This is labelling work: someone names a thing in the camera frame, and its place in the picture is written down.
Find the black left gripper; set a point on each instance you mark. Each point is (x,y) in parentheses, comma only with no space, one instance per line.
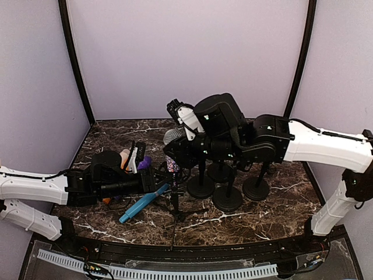
(151,182)

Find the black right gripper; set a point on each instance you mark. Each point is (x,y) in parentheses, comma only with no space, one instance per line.
(182,156)

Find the glitter silver microphone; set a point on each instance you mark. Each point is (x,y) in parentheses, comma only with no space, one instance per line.
(177,173)

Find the light blue microphone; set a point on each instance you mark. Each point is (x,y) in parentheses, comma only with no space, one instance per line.
(142,203)

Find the pink microphone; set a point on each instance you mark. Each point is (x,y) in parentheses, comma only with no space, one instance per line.
(125,153)

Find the black round-base stand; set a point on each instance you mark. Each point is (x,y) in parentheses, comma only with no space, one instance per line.
(219,172)
(256,188)
(200,186)
(227,198)

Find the black tripod microphone stand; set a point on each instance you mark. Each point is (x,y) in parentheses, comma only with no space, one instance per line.
(178,215)

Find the orange microphone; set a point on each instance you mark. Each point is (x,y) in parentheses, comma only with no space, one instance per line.
(107,201)

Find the purple microphone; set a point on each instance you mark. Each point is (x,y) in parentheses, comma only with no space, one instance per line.
(144,163)

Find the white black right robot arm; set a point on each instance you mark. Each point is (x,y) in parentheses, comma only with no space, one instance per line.
(216,129)

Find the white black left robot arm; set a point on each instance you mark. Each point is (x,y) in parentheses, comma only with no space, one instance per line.
(104,178)

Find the small circuit board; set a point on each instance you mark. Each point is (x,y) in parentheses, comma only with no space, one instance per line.
(94,269)

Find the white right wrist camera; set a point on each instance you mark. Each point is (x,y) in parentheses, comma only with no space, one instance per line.
(184,115)

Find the black table edge rail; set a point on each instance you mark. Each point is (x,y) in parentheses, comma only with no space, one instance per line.
(200,238)

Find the white slotted cable duct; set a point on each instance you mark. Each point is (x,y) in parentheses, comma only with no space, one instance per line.
(135,269)

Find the black enclosure frame post left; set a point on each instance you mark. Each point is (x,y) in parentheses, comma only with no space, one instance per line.
(69,41)

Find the black enclosure frame post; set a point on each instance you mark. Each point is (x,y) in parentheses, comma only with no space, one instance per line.
(69,41)
(302,58)

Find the black enclosure frame post right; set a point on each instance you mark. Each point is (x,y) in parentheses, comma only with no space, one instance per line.
(302,58)

